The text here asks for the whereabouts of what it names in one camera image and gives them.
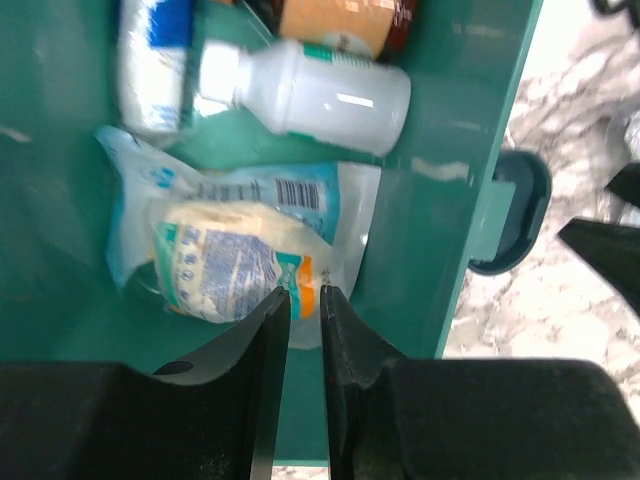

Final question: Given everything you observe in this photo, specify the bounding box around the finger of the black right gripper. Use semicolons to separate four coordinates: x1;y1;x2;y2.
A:
558;218;639;315
605;162;640;210

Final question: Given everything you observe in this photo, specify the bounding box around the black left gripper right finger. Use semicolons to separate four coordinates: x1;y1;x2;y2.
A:
320;286;639;479

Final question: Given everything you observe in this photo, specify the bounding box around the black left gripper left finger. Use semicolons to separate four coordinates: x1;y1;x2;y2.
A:
1;288;290;479

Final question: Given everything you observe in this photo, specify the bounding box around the bandage pack yellow green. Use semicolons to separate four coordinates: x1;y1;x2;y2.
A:
146;200;332;323

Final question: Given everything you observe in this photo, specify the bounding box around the teal medicine box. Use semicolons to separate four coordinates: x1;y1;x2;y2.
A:
1;1;541;464

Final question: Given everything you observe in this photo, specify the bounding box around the blue cotton swab bag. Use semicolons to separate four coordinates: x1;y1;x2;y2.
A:
95;126;381;349

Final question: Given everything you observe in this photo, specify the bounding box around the brown bottle orange cap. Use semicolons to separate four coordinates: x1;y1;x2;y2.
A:
268;0;419;61

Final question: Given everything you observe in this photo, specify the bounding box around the white plastic bottle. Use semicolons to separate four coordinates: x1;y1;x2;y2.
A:
199;40;411;157

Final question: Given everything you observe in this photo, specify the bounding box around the small bottle blue label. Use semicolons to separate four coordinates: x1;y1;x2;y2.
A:
116;0;195;134

